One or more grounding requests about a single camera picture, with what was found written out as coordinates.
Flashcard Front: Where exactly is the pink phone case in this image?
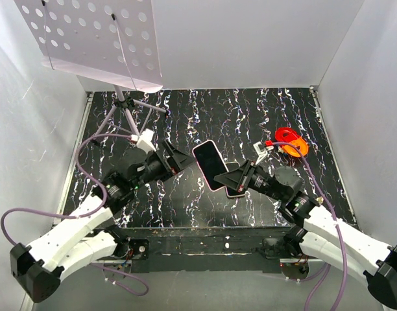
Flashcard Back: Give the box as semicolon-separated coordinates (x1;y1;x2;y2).
191;140;230;192

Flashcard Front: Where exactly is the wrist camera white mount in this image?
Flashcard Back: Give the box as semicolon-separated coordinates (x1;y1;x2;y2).
253;141;274;165
130;129;156;154

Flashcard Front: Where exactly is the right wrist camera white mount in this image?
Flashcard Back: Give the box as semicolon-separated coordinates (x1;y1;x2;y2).
253;141;274;165

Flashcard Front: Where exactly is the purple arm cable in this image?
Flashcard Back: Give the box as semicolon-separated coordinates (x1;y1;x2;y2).
271;141;349;311
0;133;150;297

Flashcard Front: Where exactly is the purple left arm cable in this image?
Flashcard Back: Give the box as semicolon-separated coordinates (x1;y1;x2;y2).
0;133;150;297

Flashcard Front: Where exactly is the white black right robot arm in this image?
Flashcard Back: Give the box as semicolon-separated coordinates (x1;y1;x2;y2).
215;160;397;310

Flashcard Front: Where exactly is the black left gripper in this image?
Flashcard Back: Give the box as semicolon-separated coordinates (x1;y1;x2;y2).
131;139;197;190

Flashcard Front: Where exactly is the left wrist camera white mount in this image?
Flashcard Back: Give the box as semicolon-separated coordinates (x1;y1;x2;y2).
130;129;156;154

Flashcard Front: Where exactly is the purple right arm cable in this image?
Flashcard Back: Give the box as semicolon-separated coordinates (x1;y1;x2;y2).
271;141;349;311

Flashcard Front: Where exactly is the white perforated music stand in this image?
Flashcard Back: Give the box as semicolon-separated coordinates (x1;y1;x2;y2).
13;0;169;147

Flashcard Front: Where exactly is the phone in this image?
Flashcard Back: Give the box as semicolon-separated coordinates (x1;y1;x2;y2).
225;161;245;199

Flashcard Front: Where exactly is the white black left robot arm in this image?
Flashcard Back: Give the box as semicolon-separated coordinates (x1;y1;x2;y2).
10;141;195;303

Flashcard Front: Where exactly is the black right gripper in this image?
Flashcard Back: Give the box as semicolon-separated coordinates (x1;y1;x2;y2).
214;159;285;203

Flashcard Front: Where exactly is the black base frame bar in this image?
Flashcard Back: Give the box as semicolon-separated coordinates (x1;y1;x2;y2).
123;227;294;273

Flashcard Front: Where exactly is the red orange tape dispenser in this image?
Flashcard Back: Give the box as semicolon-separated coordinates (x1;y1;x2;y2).
274;127;309;157

